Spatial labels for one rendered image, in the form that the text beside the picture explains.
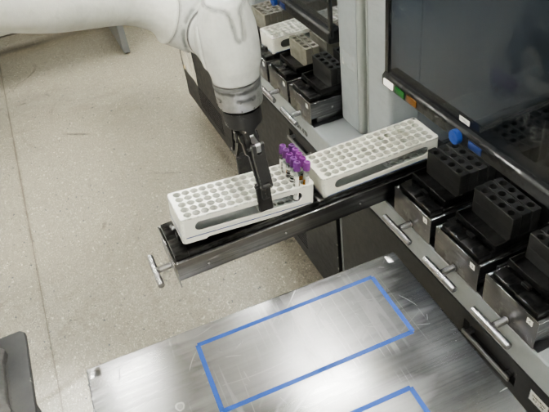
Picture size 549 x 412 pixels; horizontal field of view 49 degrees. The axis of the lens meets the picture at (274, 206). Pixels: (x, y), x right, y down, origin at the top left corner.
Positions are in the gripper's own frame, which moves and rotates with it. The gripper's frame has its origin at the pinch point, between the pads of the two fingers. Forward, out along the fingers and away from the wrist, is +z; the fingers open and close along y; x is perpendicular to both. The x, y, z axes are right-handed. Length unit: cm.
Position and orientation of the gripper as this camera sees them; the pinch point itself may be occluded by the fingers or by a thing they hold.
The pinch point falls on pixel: (255, 187)
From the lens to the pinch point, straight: 127.3
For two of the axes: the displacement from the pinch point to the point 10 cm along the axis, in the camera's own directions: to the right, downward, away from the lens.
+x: 9.1, -3.4, 2.4
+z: 1.1, 7.6, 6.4
